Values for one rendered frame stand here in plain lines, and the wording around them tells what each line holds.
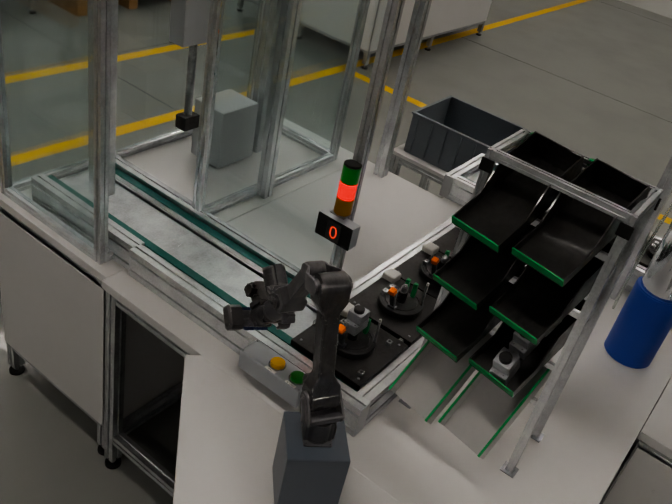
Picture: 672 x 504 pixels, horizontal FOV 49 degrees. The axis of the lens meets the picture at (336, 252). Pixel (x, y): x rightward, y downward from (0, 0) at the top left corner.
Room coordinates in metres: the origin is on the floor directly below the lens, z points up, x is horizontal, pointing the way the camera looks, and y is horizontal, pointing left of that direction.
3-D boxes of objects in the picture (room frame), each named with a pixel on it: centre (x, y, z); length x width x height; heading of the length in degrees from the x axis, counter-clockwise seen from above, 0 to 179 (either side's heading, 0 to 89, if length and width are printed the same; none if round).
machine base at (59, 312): (2.51, 0.59, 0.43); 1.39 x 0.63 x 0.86; 150
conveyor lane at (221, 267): (1.75, 0.15, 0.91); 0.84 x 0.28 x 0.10; 60
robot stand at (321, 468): (1.13, -0.05, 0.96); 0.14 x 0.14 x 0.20; 14
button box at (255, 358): (1.43, 0.09, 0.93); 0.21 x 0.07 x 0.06; 60
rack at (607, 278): (1.50, -0.47, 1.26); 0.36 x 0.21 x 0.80; 60
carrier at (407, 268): (2.01, -0.35, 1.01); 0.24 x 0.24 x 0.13; 60
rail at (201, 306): (1.58, 0.22, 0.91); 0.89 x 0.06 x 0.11; 60
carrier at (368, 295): (1.80, -0.23, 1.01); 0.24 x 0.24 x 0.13; 60
